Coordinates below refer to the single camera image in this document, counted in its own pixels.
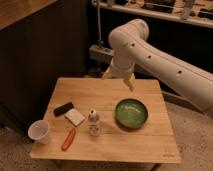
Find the white square sponge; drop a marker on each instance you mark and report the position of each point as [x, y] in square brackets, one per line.
[75, 117]

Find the dark wooden cabinet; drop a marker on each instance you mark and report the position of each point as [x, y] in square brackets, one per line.
[34, 53]

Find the orange marker pen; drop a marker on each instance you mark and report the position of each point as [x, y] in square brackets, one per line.
[69, 139]

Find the green bowl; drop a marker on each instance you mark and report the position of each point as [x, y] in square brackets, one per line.
[131, 113]

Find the wooden table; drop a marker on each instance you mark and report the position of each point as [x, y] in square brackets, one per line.
[154, 142]

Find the white plastic cup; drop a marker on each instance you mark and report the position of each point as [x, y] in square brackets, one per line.
[40, 131]

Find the metal vertical pole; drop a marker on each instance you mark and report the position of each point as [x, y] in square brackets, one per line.
[100, 41]

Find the metal shelf rack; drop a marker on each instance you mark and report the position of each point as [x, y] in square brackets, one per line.
[100, 51]

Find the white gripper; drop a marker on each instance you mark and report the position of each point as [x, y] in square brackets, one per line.
[125, 73]

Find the black rectangular block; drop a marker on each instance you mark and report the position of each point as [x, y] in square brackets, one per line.
[63, 109]

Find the small clear bottle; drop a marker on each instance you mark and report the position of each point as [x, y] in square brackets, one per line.
[94, 123]

